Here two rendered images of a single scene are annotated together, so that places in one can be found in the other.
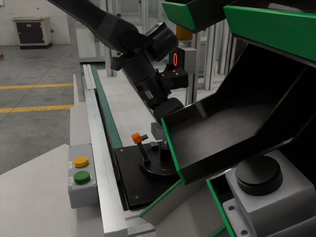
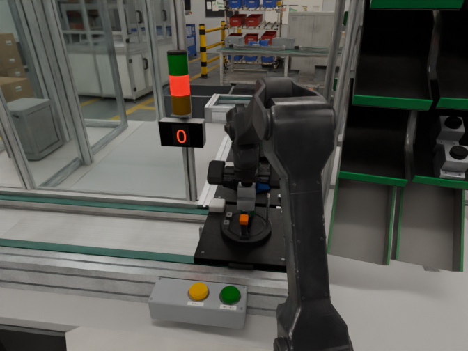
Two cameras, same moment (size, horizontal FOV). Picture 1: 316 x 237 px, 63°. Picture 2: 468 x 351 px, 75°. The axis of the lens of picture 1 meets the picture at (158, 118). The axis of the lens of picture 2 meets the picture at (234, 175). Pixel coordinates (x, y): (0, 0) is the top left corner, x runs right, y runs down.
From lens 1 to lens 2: 0.70 m
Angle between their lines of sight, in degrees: 58
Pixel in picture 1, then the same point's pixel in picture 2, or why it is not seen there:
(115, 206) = (284, 278)
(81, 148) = (165, 288)
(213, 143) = (380, 164)
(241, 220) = (453, 173)
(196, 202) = (341, 216)
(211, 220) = (363, 213)
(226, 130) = (373, 155)
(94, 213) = not seen: hidden behind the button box
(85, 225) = (254, 331)
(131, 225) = not seen: hidden behind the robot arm
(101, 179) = (239, 280)
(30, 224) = not seen: outside the picture
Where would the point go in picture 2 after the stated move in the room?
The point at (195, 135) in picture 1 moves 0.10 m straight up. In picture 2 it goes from (363, 168) to (373, 124)
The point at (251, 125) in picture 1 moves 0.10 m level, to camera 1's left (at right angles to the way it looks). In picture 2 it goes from (380, 147) to (379, 166)
